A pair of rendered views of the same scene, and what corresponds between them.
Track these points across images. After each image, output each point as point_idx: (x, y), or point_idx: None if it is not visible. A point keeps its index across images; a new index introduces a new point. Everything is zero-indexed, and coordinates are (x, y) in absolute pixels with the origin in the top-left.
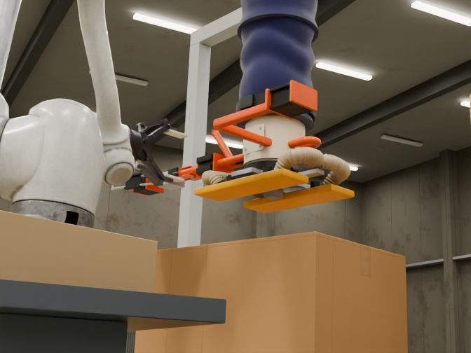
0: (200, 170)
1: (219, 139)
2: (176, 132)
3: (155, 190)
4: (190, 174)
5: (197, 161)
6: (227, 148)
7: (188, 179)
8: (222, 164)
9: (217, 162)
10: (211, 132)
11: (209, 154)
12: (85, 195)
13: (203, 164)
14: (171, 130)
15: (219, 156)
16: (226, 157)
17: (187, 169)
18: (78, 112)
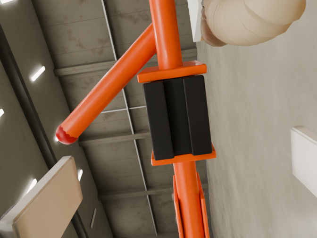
0: (203, 131)
1: (90, 97)
2: (36, 186)
3: None
4: (203, 195)
5: (168, 153)
6: (120, 59)
7: (208, 218)
8: (179, 44)
9: (169, 64)
10: (68, 141)
11: (144, 94)
12: None
13: (177, 126)
14: (16, 210)
15: (148, 71)
16: (148, 54)
17: (188, 210)
18: None
